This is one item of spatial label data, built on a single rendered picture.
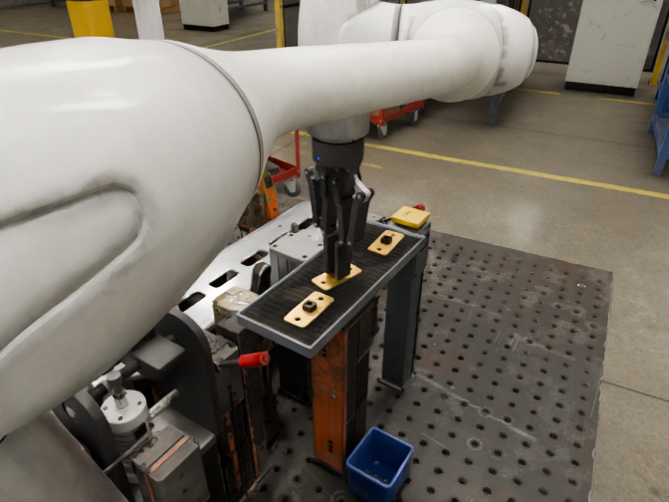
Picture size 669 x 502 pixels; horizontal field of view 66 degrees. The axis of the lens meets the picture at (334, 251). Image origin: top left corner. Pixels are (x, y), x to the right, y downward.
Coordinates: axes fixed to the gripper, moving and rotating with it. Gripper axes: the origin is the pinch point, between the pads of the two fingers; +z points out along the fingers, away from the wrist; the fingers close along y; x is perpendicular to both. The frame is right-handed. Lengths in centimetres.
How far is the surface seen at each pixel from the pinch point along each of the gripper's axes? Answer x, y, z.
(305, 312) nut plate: 10.3, -4.1, 3.8
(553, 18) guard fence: -667, 306, 50
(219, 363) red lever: 22.3, 2.0, 10.7
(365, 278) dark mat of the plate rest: -3.1, -3.5, 4.1
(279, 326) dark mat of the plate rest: 14.9, -3.8, 4.1
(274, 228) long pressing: -19, 44, 20
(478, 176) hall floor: -294, 155, 120
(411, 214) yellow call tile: -26.3, 6.4, 4.1
